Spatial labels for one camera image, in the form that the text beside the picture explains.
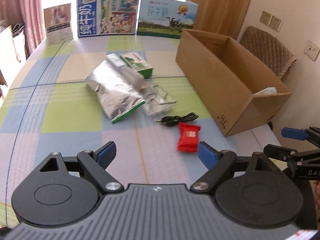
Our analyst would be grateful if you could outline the red candy packet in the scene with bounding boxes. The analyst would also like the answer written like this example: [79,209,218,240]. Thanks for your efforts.
[177,122,201,153]

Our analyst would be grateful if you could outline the white green medicine box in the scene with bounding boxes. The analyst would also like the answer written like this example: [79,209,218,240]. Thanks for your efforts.
[253,87,278,96]

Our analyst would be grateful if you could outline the silver foil bag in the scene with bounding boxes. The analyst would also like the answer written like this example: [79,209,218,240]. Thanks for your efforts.
[85,60,145,124]

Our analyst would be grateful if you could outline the clear bag with metal basket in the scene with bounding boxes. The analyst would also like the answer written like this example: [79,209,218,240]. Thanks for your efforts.
[140,84,176,116]

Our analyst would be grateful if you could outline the brown cardboard box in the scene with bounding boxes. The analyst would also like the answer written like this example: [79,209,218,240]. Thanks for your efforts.
[176,29,291,137]

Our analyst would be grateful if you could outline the clear plastic package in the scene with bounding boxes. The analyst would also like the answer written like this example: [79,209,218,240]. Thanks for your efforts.
[106,53,144,90]

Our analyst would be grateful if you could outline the green white small box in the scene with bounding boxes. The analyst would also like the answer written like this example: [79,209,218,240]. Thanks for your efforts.
[120,52,153,79]

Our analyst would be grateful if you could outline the white product photo box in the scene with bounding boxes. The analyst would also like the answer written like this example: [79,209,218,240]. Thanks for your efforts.
[43,3,73,45]

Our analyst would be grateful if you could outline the blue milk carton box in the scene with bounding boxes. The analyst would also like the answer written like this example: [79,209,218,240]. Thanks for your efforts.
[76,0,139,38]

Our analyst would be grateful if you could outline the cow picture milk box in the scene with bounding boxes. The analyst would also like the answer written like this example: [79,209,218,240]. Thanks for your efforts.
[137,0,199,39]

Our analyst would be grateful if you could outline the wooden cabinet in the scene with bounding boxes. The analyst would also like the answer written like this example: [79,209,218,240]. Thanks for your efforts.
[190,0,251,39]

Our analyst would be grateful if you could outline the pink curtain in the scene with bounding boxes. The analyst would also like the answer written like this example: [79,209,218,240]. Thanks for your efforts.
[1,0,45,56]

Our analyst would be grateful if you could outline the black cable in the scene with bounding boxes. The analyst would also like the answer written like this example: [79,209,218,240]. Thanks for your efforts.
[155,112,199,127]

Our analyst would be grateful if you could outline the double wall socket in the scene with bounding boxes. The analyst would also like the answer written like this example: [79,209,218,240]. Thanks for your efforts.
[260,11,283,32]

